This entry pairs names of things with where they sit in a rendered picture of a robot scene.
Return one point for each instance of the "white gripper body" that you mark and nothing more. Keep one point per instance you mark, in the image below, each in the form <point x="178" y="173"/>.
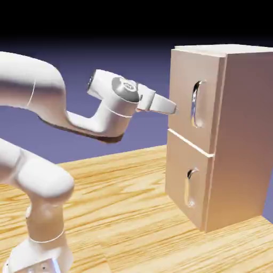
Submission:
<point x="162" y="104"/>

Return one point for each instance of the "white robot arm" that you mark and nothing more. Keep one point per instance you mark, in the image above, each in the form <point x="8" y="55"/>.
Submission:
<point x="42" y="89"/>

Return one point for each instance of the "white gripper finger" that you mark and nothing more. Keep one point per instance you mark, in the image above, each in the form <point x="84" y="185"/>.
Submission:
<point x="176" y="111"/>

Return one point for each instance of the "light wooden cabinet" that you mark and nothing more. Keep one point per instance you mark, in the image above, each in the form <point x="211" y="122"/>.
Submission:
<point x="241" y="138"/>

